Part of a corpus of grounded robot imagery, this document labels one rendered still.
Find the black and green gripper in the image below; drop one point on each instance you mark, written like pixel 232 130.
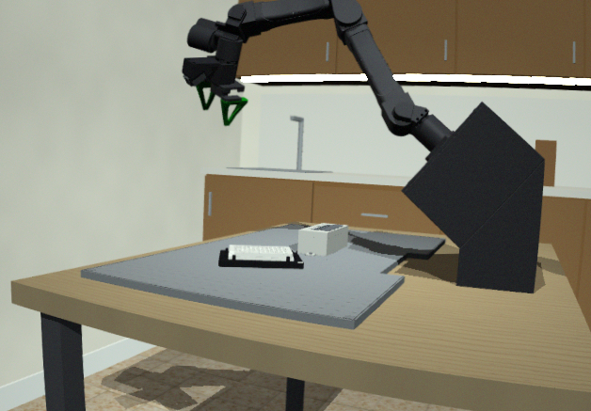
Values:
pixel 222 92

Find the white control panel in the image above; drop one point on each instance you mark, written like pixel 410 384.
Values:
pixel 322 239

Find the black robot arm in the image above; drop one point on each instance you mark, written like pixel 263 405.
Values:
pixel 399 112

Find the white well plate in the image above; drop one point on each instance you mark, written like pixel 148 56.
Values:
pixel 260 253

